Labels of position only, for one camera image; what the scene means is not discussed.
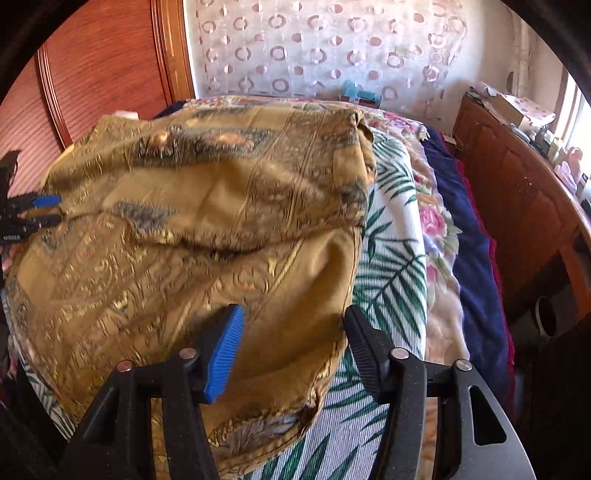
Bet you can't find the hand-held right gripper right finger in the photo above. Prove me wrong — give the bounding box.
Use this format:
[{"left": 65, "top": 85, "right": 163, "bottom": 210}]
[{"left": 344, "top": 305, "right": 539, "bottom": 480}]

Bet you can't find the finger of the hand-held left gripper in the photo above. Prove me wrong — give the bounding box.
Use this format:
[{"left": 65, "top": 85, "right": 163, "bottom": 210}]
[
  {"left": 2, "top": 213, "right": 63, "bottom": 232},
  {"left": 4, "top": 194, "right": 62, "bottom": 213}
]

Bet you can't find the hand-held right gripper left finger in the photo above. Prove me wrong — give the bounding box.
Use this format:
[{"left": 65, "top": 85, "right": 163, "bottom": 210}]
[{"left": 58, "top": 304, "right": 245, "bottom": 480}]

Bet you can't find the golden patterned shirt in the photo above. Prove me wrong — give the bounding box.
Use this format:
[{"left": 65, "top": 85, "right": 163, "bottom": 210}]
[{"left": 4, "top": 102, "right": 379, "bottom": 476}]

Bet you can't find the palm leaf printed blanket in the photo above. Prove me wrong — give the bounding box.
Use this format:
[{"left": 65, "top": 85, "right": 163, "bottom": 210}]
[{"left": 2, "top": 124, "right": 428, "bottom": 480}]

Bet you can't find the navy blue blanket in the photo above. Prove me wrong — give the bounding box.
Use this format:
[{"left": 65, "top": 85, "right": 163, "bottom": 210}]
[{"left": 154, "top": 99, "right": 517, "bottom": 411}]

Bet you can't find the wooden louvered wardrobe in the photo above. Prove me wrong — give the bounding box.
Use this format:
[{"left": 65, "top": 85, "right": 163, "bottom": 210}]
[{"left": 0, "top": 0, "right": 195, "bottom": 199}]

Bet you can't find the floral blanket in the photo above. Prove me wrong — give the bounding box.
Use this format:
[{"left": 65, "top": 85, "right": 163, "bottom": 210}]
[{"left": 182, "top": 95, "right": 474, "bottom": 370}]

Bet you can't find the wooden low cabinet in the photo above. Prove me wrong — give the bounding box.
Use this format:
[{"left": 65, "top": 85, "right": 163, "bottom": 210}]
[{"left": 452, "top": 95, "right": 591, "bottom": 333}]

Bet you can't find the teal box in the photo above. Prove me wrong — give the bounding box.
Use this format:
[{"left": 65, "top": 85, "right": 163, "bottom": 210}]
[{"left": 339, "top": 80, "right": 382, "bottom": 106}]

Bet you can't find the cardboard box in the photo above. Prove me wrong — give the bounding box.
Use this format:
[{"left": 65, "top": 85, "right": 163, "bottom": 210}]
[
  {"left": 499, "top": 92, "right": 557, "bottom": 125},
  {"left": 485, "top": 95, "right": 527, "bottom": 127}
]

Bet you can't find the circle patterned sheer curtain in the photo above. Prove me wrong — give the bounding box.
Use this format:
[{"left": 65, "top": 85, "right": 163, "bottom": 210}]
[{"left": 185, "top": 0, "right": 467, "bottom": 104}]

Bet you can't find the bright window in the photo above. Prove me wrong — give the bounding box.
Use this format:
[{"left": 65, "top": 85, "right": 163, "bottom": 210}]
[{"left": 549, "top": 69, "right": 591, "bottom": 153}]

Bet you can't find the beige window curtain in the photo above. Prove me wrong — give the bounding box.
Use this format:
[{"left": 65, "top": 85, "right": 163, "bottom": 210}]
[{"left": 508, "top": 9, "right": 550, "bottom": 97}]

